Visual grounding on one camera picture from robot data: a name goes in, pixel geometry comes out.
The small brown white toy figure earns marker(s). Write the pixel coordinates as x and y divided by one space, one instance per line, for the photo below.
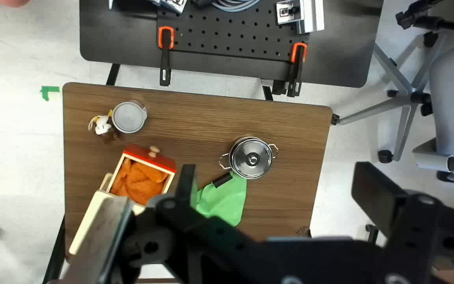
99 125

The black perforated mounting board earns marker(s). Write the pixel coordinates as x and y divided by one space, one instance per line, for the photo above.
227 37

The red-fronted wooden drawer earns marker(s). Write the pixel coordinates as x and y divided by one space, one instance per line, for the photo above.
150 158

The silver aluminium camera block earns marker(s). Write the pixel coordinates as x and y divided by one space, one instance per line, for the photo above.
302 13

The steel pot with lid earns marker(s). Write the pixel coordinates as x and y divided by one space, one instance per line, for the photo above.
250 158

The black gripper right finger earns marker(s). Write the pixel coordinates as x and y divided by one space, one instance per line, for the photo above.
405 226

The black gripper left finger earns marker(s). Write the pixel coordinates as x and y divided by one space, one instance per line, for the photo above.
101 237

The silver tin can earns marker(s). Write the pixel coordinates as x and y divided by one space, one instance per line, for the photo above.
127 117

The cream wooden box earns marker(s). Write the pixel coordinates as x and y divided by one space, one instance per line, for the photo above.
93 211

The green towel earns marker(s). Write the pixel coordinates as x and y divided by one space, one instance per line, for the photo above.
220 203

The orange cloth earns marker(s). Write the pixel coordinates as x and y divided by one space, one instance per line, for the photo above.
140 182

